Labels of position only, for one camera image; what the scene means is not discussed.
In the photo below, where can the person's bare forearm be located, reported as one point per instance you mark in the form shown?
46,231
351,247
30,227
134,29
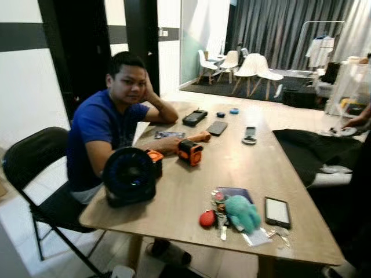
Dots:
360,119

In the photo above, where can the silver keys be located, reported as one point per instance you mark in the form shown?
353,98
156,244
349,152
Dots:
279,234

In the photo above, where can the white plate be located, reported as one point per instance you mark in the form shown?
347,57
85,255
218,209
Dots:
339,132

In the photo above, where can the clear plastic storage rack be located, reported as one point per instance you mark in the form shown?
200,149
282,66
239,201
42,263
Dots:
351,81

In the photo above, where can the black cloth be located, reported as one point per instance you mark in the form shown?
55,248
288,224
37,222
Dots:
307,150

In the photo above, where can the white hanging shirt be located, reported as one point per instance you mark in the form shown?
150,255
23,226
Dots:
320,52

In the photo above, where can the smartphone with pale rim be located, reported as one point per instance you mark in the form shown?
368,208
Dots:
277,212

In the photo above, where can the metal clothes rack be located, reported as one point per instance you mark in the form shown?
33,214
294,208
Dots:
322,22

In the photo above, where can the white shell chair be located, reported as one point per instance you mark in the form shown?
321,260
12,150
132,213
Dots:
231,59
205,61
255,66

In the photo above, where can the small blue round object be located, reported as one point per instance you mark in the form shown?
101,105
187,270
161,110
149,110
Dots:
234,110

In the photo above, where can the purple wallet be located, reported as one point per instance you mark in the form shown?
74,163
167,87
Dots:
237,191

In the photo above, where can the grey curtain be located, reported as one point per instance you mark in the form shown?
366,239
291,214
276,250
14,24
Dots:
278,26

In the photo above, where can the white card tag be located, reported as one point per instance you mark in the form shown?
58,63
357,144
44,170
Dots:
256,238

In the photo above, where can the black smartphone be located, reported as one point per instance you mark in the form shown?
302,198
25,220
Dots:
217,128

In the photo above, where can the dark rug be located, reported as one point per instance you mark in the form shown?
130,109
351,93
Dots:
220,88

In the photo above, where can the key bunch with charm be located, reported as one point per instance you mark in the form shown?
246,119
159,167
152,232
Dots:
219,200

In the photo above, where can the black rectangular case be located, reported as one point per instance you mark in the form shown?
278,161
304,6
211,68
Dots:
195,117

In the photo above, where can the orange black tape measure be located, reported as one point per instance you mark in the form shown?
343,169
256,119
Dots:
190,153

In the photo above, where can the red key pouch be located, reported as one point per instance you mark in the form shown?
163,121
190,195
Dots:
207,219

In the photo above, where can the flat printed card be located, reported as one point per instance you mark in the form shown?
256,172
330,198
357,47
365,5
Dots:
168,135

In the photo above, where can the orange black boxy device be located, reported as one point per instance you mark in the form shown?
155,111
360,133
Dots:
155,156

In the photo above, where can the narrow black door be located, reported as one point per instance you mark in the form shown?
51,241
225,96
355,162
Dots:
142,40

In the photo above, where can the man in blue shirt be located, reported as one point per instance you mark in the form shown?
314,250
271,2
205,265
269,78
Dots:
98,124

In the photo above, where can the wide black door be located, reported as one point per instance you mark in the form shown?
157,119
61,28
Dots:
78,52

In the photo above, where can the black folding chair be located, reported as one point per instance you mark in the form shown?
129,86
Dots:
35,153

